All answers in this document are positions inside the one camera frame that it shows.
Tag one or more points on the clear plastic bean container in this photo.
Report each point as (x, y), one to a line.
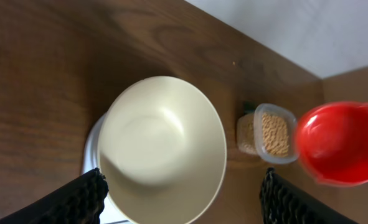
(267, 131)

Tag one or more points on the red measuring scoop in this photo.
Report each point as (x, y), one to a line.
(332, 141)

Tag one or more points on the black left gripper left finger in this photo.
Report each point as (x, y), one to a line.
(80, 201)

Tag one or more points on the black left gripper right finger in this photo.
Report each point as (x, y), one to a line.
(284, 203)

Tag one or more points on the white digital kitchen scale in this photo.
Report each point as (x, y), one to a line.
(110, 214)

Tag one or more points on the cream bowl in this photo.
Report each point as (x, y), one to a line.
(163, 151)

